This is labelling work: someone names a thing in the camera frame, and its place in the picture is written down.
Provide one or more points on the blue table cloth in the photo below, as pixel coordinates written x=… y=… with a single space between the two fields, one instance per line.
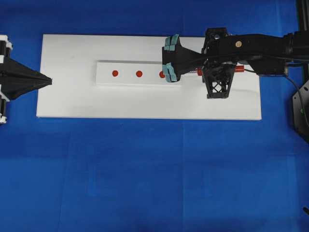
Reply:
x=132 y=175

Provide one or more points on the small raised white plate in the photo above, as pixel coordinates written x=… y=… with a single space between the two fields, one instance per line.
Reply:
x=126 y=74

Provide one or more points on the large white base board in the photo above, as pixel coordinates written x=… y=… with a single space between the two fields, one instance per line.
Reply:
x=71 y=61

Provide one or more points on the black aluminium frame rail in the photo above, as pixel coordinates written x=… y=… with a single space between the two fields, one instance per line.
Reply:
x=302 y=7

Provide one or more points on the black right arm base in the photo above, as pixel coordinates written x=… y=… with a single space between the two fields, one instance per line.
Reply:
x=300 y=125

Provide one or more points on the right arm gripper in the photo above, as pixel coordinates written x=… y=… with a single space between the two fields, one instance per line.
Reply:
x=216 y=75

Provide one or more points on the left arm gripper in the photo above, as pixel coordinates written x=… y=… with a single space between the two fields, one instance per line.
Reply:
x=12 y=88

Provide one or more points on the red handled soldering iron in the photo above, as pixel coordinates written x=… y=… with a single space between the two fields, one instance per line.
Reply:
x=238 y=69

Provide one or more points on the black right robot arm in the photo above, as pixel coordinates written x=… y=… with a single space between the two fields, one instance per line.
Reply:
x=266 y=55

